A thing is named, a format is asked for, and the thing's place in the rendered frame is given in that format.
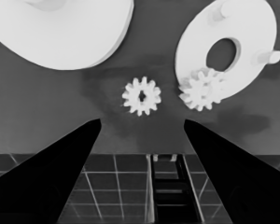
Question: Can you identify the small white toothed gear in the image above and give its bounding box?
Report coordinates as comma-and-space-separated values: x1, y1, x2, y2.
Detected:
177, 68, 226, 112
120, 76, 162, 118

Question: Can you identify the large thick white disc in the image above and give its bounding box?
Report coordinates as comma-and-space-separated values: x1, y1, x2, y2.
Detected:
0, 0, 134, 71

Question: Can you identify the white round carrier with pins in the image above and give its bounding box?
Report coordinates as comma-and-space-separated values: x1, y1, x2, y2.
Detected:
175, 0, 280, 102

